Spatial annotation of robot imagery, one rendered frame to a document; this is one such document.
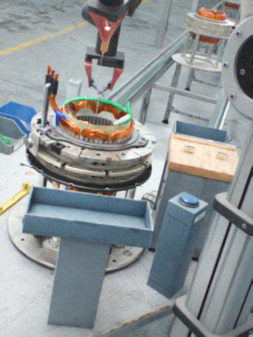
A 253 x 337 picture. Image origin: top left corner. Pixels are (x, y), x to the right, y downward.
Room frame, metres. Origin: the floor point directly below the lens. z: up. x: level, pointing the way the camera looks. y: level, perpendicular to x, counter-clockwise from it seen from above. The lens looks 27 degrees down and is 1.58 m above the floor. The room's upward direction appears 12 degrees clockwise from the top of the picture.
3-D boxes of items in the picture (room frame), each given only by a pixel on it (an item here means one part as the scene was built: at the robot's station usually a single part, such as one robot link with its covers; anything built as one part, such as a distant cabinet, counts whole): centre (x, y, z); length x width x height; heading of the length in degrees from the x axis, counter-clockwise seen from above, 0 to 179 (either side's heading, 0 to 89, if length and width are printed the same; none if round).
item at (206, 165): (1.21, -0.20, 1.05); 0.20 x 0.19 x 0.02; 0
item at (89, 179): (1.14, 0.10, 1.05); 0.29 x 0.29 x 0.06
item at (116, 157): (1.14, 0.10, 1.09); 0.32 x 0.32 x 0.01
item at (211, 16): (3.38, -0.34, 1.05); 0.22 x 0.22 x 0.20
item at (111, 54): (1.27, 0.12, 1.28); 0.10 x 0.07 x 0.07; 98
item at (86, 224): (0.82, 0.05, 0.92); 0.25 x 0.11 x 0.28; 98
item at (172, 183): (1.21, -0.20, 0.91); 0.19 x 0.19 x 0.26; 0
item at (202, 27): (3.38, -0.34, 0.94); 0.39 x 0.39 x 0.30
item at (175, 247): (0.98, -0.16, 0.91); 0.07 x 0.07 x 0.25; 59
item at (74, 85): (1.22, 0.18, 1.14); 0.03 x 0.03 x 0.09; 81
